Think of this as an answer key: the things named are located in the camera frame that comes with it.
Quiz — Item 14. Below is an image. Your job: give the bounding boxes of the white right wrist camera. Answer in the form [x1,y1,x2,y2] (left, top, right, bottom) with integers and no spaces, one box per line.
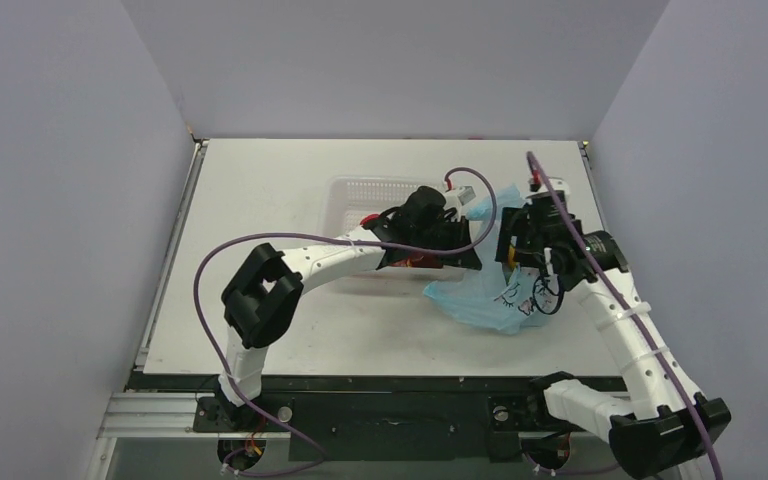
[528,177,569,198]

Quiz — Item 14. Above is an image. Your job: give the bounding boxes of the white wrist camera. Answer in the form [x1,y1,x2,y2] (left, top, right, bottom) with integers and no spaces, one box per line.
[528,177,569,198]
[443,186,476,209]

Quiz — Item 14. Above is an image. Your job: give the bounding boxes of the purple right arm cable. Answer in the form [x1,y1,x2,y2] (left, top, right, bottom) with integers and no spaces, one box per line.
[526,151,724,480]

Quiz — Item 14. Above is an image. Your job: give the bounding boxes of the red yellow fake apple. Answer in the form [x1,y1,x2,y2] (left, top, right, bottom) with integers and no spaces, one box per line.
[504,246,519,270]

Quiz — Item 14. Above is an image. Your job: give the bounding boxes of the red fake strawberry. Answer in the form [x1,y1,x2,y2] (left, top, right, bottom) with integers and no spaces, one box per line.
[359,213,379,226]

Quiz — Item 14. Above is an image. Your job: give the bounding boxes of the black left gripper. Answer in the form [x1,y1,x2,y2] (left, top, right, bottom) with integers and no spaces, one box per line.
[413,217,482,271]

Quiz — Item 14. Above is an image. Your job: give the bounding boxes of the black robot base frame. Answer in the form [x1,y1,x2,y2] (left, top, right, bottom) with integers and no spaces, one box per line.
[126,372,575,462]

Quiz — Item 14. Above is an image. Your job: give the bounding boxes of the metal table edge rail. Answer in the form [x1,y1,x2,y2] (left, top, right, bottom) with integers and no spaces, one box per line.
[578,141,597,196]

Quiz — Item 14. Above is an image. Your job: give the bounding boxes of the dark red fake fruit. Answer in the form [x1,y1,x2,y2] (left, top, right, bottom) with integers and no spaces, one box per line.
[389,254,444,269]

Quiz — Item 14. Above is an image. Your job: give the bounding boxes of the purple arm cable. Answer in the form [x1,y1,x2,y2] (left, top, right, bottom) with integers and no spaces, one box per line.
[526,151,724,480]
[193,167,498,480]

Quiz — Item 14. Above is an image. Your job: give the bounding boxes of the light blue plastic bag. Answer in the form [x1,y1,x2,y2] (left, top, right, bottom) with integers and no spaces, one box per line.
[423,184,562,335]

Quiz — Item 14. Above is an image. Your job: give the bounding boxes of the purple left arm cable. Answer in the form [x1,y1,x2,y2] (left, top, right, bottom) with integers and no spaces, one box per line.
[193,167,498,480]

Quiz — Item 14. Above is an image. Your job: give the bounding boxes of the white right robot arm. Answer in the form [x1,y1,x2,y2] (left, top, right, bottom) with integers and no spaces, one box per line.
[496,192,732,479]

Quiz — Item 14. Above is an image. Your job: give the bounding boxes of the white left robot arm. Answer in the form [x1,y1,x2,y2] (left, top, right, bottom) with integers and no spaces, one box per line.
[218,186,481,430]

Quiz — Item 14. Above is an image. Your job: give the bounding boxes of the white perforated plastic basket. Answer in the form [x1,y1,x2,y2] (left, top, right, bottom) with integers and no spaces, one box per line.
[319,176,465,282]

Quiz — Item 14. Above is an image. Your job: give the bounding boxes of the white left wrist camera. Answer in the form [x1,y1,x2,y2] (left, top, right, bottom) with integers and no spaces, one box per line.
[443,186,476,209]

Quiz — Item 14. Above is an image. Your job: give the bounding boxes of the left metal table rail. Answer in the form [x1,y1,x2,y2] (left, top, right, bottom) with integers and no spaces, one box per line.
[132,139,210,372]

